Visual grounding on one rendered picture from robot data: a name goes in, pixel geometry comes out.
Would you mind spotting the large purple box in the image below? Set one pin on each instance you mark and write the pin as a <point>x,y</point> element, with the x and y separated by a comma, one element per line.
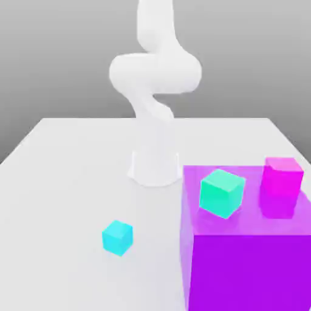
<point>247,272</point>

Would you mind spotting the small cyan cube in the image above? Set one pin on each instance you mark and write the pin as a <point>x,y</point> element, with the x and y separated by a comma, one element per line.
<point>117,238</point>

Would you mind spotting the small green cube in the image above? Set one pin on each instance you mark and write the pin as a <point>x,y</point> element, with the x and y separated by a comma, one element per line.
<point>222,193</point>

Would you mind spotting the small magenta cube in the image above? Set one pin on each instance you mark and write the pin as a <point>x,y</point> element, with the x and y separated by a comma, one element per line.
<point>280,184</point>

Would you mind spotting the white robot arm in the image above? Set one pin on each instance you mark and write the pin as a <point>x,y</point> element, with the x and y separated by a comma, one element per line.
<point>155,73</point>

